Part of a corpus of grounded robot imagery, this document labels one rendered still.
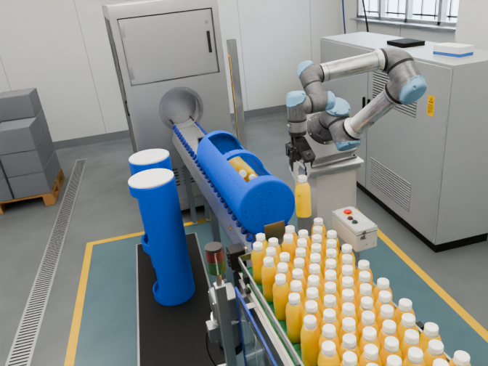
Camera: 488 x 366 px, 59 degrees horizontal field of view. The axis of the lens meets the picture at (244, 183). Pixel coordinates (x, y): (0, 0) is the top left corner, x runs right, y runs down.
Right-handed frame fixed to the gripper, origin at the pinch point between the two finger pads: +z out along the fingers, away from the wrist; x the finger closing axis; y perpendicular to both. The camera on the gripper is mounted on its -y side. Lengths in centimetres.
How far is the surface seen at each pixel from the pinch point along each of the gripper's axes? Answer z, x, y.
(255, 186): 7.9, 14.5, 18.3
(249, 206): 17.2, 18.6, 18.1
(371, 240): 25.9, -21.4, -18.8
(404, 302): 22, -7, -59
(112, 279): 130, 98, 158
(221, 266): 10, 44, -30
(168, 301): 110, 61, 87
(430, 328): 22, -6, -72
